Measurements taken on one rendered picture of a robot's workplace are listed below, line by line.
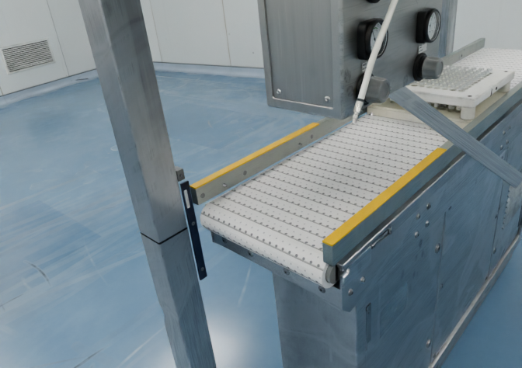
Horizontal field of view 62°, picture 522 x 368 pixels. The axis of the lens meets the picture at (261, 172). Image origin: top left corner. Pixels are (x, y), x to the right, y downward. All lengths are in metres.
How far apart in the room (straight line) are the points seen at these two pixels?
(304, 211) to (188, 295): 0.27
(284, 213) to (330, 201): 0.08
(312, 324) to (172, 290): 0.29
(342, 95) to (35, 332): 1.69
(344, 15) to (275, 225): 0.35
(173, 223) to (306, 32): 0.41
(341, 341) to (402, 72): 0.53
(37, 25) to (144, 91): 5.37
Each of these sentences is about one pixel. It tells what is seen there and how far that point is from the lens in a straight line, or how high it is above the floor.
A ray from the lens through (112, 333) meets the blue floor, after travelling 1.79.
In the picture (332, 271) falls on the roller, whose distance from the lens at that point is 0.60.
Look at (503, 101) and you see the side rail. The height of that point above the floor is 0.85.
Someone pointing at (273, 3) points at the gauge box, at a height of 1.14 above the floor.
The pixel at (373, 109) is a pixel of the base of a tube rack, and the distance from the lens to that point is 1.08.
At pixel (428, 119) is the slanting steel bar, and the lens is 0.67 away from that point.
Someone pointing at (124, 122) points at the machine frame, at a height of 0.99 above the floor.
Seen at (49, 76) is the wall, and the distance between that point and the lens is 6.05.
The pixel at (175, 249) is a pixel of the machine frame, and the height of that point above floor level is 0.75.
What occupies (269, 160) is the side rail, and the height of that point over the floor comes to 0.83.
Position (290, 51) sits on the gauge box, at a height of 1.09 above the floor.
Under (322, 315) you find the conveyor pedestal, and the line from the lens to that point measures 0.86.
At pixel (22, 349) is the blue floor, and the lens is 1.91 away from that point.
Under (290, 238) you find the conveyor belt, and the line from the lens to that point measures 0.63.
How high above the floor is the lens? 1.18
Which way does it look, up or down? 26 degrees down
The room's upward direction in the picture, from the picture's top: 6 degrees counter-clockwise
